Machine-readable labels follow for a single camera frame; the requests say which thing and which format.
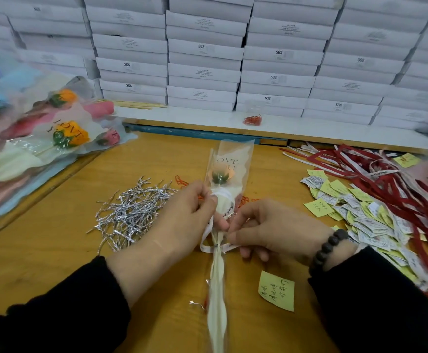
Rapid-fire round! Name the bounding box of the person's right hand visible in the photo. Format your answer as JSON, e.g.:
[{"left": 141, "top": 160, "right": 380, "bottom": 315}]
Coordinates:
[{"left": 227, "top": 198, "right": 358, "bottom": 271}]

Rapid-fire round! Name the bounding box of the person's left hand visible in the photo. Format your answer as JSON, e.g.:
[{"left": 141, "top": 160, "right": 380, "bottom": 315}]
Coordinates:
[{"left": 107, "top": 181, "right": 230, "bottom": 306}]

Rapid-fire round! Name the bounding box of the single white ribbon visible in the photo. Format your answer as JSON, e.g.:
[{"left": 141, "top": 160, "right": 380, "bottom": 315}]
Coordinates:
[{"left": 199, "top": 202, "right": 241, "bottom": 254}]

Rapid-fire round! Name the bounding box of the pile of yellow white tags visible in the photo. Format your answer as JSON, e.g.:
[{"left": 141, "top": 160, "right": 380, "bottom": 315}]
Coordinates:
[{"left": 258, "top": 132, "right": 428, "bottom": 313}]

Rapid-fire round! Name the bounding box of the peach rose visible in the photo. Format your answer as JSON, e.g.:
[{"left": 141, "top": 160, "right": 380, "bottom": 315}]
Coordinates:
[{"left": 203, "top": 139, "right": 255, "bottom": 353}]

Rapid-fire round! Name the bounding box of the pile of red ribbons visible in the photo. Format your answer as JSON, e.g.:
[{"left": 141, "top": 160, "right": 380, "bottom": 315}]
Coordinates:
[{"left": 284, "top": 143, "right": 428, "bottom": 306}]

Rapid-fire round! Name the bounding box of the pile of flowers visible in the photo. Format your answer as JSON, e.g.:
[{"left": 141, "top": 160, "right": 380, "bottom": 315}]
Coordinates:
[{"left": 0, "top": 44, "right": 137, "bottom": 232}]

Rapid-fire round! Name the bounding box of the person's left forearm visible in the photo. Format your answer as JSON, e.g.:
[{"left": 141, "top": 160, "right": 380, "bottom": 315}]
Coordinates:
[{"left": 0, "top": 255, "right": 133, "bottom": 353}]

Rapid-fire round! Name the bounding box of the person's right forearm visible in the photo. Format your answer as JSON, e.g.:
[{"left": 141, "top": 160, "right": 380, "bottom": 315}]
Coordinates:
[{"left": 308, "top": 246, "right": 428, "bottom": 353}]

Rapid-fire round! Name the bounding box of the pile of silver twist ties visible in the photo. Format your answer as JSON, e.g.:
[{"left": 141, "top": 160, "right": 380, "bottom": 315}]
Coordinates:
[{"left": 87, "top": 176, "right": 180, "bottom": 254}]

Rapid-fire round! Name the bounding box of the pile of orange paper clips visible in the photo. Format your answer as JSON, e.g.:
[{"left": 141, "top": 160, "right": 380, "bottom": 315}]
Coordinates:
[{"left": 173, "top": 175, "right": 259, "bottom": 210}]

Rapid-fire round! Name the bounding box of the long white board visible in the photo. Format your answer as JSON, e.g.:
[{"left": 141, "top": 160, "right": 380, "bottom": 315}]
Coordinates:
[{"left": 118, "top": 106, "right": 428, "bottom": 151}]

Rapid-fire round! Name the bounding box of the small bag of red clips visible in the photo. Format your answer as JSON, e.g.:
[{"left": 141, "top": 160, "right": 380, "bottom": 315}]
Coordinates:
[{"left": 242, "top": 110, "right": 264, "bottom": 127}]

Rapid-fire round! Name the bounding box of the wooden sticks bundle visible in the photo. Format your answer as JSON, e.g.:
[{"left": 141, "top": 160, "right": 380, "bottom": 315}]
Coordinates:
[{"left": 114, "top": 101, "right": 169, "bottom": 110}]

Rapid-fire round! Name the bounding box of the black bead bracelet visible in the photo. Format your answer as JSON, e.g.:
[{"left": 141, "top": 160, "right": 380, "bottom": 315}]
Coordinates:
[{"left": 308, "top": 228, "right": 350, "bottom": 277}]

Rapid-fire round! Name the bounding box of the wall of stacked white boxes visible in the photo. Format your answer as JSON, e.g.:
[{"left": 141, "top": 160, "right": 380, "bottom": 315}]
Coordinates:
[{"left": 0, "top": 0, "right": 428, "bottom": 133}]

